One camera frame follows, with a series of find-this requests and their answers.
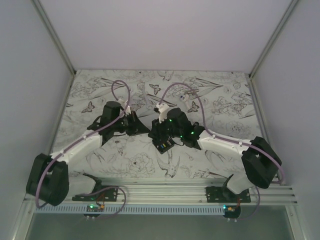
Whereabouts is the black fuse box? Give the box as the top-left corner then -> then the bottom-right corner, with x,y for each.
152,137 -> 175,154

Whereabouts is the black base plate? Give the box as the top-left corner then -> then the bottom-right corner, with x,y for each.
205,186 -> 251,203
71,186 -> 118,202

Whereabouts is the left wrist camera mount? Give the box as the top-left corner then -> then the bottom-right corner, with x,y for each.
117,98 -> 132,116

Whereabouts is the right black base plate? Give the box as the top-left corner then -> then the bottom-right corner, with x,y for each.
205,186 -> 251,203

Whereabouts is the aluminium rail frame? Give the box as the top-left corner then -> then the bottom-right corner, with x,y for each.
23,174 -> 300,206

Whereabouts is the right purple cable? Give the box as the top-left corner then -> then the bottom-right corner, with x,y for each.
158,82 -> 286,185

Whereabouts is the left small circuit board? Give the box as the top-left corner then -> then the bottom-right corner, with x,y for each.
83,203 -> 105,221

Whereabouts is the white slotted cable duct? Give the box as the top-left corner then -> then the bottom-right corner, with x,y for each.
35,204 -> 224,216

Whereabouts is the right small circuit board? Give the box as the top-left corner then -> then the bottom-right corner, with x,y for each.
223,205 -> 241,222

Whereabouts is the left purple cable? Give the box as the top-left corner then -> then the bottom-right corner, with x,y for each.
35,79 -> 131,209

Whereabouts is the purple cable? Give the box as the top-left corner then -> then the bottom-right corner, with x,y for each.
158,82 -> 286,185
35,79 -> 131,209

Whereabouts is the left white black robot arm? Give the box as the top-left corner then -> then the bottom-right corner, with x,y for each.
25,101 -> 149,206

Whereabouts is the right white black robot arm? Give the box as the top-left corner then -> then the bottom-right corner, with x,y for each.
148,104 -> 282,203

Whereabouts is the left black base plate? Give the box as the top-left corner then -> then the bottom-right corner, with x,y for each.
71,186 -> 118,202

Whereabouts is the small circuit board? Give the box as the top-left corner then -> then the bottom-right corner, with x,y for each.
223,205 -> 241,222
83,203 -> 105,221

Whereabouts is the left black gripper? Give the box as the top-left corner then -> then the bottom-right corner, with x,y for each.
112,110 -> 150,137

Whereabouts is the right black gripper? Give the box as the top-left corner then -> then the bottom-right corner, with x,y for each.
148,113 -> 183,142

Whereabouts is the white plastic tool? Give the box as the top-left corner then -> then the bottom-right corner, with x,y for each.
179,94 -> 191,110

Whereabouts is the floral patterned mat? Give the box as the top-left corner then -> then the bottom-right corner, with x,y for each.
53,69 -> 262,179

